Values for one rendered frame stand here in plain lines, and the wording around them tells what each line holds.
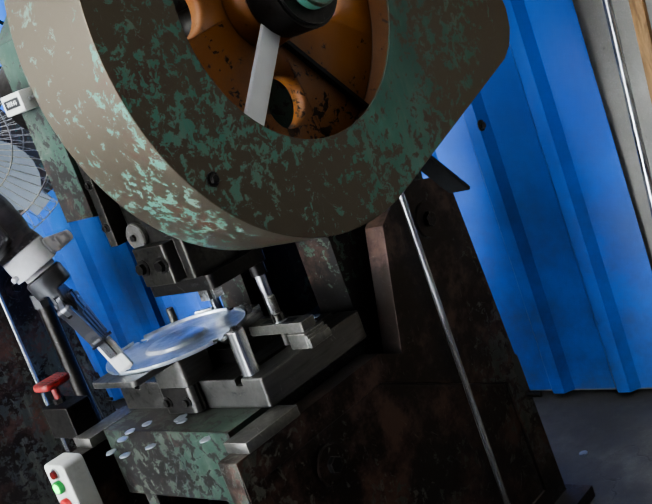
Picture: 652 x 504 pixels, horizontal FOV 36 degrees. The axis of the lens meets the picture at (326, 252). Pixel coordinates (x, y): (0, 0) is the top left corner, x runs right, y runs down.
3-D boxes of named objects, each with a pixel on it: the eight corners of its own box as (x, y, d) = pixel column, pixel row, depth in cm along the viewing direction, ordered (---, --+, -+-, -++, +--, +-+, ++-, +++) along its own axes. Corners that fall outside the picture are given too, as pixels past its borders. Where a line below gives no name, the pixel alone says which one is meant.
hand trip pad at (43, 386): (58, 418, 211) (44, 386, 209) (43, 418, 215) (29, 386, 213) (84, 402, 216) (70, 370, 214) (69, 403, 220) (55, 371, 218)
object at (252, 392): (272, 408, 184) (260, 378, 182) (127, 409, 215) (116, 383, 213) (368, 336, 205) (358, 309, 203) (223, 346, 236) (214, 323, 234)
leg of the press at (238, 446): (375, 780, 178) (190, 316, 160) (328, 765, 186) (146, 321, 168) (596, 496, 242) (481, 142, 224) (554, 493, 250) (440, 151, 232)
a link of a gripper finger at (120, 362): (108, 336, 187) (108, 337, 187) (133, 363, 189) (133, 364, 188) (96, 346, 187) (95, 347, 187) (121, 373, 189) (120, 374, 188)
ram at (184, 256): (180, 287, 191) (121, 139, 185) (133, 293, 201) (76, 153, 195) (241, 252, 203) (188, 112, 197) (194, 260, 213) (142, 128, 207)
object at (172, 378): (159, 445, 184) (132, 379, 181) (115, 444, 193) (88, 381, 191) (250, 381, 201) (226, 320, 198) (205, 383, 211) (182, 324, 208)
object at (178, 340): (192, 312, 218) (191, 309, 218) (275, 308, 196) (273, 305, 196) (81, 374, 200) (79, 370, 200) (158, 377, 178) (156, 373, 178)
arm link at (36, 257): (-4, 270, 179) (17, 293, 180) (51, 225, 178) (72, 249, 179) (10, 257, 191) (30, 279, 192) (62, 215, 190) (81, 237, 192)
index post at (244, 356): (251, 376, 185) (233, 329, 184) (240, 377, 188) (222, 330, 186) (261, 369, 187) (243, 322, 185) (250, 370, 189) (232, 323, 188)
